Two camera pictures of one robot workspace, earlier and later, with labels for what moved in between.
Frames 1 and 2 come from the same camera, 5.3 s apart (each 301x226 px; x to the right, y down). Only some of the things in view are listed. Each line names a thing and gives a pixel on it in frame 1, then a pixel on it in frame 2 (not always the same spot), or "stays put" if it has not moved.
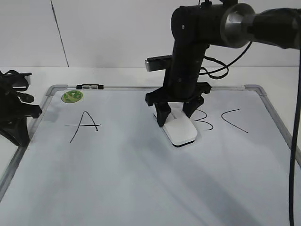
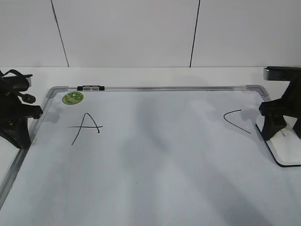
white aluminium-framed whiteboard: (97, 156) stays put
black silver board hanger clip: (95, 86) stays put
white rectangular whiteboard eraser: (179, 129) to (285, 147)
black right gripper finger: (189, 107) to (297, 127)
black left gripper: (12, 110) stays put
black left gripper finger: (162, 109) to (272, 124)
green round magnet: (71, 96) stays put
